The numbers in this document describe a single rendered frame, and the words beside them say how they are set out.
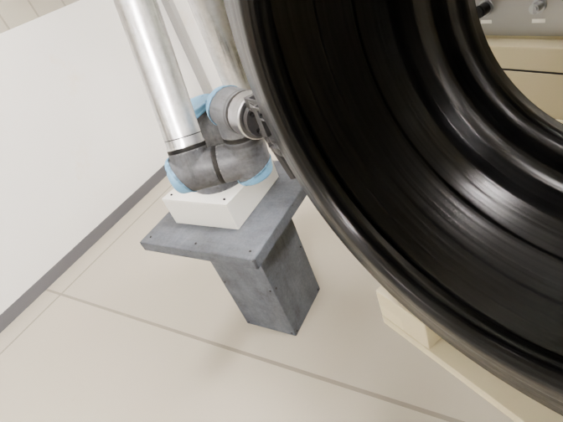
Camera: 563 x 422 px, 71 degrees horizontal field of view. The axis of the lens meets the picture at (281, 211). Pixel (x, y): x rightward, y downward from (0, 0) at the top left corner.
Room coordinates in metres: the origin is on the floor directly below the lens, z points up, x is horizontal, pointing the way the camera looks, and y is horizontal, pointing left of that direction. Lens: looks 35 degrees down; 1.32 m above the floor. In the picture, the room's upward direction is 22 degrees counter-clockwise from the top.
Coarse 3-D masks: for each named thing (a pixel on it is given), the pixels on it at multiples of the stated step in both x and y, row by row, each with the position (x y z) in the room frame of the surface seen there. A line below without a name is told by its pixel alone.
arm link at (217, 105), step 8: (216, 88) 0.87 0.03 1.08; (224, 88) 0.85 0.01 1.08; (232, 88) 0.83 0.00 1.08; (240, 88) 0.83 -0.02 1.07; (216, 96) 0.84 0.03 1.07; (224, 96) 0.81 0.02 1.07; (232, 96) 0.78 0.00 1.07; (208, 104) 0.86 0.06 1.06; (216, 104) 0.82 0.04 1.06; (224, 104) 0.79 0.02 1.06; (208, 112) 0.85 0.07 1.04; (216, 112) 0.81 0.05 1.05; (224, 112) 0.78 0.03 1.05; (216, 120) 0.82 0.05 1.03; (224, 120) 0.79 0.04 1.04; (224, 128) 0.81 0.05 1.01; (224, 136) 0.82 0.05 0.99; (232, 136) 0.80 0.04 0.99; (240, 136) 0.80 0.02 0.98
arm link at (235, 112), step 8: (240, 96) 0.76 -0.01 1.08; (232, 104) 0.76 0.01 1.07; (240, 104) 0.73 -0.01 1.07; (232, 112) 0.75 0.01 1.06; (240, 112) 0.73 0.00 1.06; (232, 120) 0.75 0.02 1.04; (240, 120) 0.73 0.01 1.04; (232, 128) 0.76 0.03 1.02; (240, 128) 0.72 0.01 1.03; (248, 136) 0.73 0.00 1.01; (256, 136) 0.73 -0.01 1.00
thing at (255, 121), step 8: (248, 96) 0.72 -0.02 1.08; (248, 104) 0.72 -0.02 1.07; (256, 104) 0.67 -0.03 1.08; (248, 112) 0.72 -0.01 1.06; (256, 112) 0.65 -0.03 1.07; (248, 120) 0.71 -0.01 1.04; (256, 120) 0.72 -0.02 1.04; (264, 120) 0.64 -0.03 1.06; (248, 128) 0.71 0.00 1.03; (256, 128) 0.72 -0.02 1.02; (264, 128) 0.65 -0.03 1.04; (264, 136) 0.66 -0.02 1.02; (272, 136) 0.65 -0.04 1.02; (272, 144) 0.65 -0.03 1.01
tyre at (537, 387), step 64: (256, 0) 0.38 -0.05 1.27; (320, 0) 0.50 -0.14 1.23; (384, 0) 0.54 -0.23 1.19; (448, 0) 0.50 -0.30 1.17; (256, 64) 0.38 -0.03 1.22; (320, 64) 0.50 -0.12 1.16; (384, 64) 0.52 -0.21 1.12; (448, 64) 0.51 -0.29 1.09; (320, 128) 0.47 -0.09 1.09; (384, 128) 0.48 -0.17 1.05; (448, 128) 0.48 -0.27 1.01; (512, 128) 0.43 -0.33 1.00; (320, 192) 0.36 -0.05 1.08; (384, 192) 0.42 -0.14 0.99; (448, 192) 0.41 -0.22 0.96; (512, 192) 0.39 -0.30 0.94; (384, 256) 0.29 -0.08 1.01; (448, 256) 0.33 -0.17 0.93; (512, 256) 0.30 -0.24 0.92; (448, 320) 0.22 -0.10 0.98; (512, 320) 0.23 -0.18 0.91; (512, 384) 0.16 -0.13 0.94
